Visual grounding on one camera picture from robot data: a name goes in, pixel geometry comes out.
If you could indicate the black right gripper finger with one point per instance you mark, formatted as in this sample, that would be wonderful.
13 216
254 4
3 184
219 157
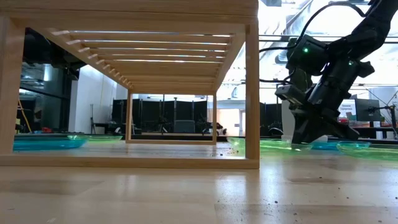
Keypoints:
303 130
339 129

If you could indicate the slatted wooden shelf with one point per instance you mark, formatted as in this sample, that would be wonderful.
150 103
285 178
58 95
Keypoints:
155 20

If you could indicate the yellow pole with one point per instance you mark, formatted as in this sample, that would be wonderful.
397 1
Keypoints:
25 117

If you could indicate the black partition wall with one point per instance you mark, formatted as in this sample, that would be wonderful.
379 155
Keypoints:
149 112

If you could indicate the black tripod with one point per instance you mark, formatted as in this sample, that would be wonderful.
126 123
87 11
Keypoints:
92 124

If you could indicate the white printed sign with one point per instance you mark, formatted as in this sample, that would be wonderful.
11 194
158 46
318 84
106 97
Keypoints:
347 107

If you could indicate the blue translucent plate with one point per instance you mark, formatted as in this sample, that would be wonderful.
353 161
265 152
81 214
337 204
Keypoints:
329 145
46 144

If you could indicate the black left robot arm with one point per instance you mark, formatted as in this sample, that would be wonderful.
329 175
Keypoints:
53 46

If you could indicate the green translucent plate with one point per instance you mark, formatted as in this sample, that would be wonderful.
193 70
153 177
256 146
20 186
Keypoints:
99 138
373 151
270 144

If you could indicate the black computer monitor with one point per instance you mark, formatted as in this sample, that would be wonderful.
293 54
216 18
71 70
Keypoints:
367 109

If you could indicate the white plant pot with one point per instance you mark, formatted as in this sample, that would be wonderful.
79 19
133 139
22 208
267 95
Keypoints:
287 121

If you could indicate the black metal table frame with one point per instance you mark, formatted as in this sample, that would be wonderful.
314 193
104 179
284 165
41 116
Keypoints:
174 137

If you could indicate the green cactus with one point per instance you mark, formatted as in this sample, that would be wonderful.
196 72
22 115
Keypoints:
300 79

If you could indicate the grey chair back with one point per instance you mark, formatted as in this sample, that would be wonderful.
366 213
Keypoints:
184 126

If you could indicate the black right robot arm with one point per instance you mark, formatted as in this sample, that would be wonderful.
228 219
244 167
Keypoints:
367 28

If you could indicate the small red object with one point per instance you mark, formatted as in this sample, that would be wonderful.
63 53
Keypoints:
46 129

